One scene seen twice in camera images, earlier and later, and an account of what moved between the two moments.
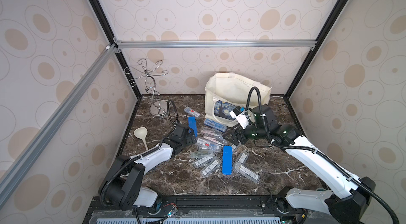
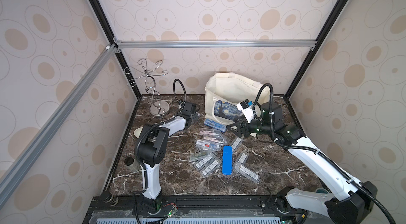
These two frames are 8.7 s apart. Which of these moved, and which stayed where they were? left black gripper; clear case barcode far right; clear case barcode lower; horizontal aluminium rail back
Moved: left black gripper
Stayed: clear case barcode lower; clear case barcode far right; horizontal aluminium rail back
